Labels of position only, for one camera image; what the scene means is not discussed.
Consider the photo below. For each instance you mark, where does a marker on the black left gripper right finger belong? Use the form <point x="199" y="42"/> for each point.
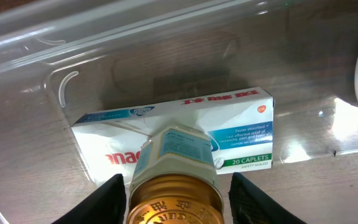
<point x="249" y="204"/>

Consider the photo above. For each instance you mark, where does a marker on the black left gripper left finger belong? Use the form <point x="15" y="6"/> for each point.
<point x="107" y="205"/>

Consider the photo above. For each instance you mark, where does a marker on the gold lid balm jar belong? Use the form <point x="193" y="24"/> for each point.
<point x="174" y="180"/>

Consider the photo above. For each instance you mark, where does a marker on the white Panadol box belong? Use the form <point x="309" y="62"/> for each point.
<point x="238" y="123"/>

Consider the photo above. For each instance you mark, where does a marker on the clear plastic container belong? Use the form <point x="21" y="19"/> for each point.
<point x="62" y="59"/>

